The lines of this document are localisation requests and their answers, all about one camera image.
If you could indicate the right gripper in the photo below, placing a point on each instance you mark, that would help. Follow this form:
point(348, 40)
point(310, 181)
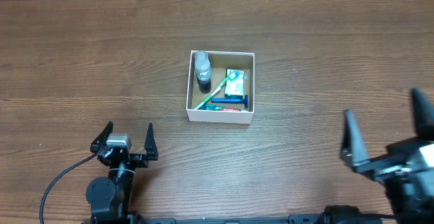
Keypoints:
point(353, 142)

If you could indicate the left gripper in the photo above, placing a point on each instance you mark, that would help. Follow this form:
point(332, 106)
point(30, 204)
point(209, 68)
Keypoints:
point(150, 146)

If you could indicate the red green toothpaste tube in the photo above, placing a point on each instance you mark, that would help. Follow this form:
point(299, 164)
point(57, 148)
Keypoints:
point(208, 107)

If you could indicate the purple soap dispenser bottle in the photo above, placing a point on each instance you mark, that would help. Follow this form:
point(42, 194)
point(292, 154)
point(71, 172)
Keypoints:
point(203, 71)

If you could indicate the green white soap pack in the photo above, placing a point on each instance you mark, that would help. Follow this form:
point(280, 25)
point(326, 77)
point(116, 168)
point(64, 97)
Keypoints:
point(234, 86)

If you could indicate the blue disposable razor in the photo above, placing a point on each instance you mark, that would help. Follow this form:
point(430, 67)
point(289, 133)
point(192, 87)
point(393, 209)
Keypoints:
point(243, 101)

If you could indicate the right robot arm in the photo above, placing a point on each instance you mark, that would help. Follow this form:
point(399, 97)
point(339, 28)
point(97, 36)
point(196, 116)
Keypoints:
point(408, 205)

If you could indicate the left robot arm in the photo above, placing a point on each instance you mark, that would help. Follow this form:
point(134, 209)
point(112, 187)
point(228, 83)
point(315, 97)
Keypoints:
point(110, 196)

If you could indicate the white cardboard box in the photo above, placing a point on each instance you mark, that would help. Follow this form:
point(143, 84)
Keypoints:
point(220, 62)

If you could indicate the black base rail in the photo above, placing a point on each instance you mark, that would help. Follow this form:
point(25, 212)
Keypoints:
point(292, 219)

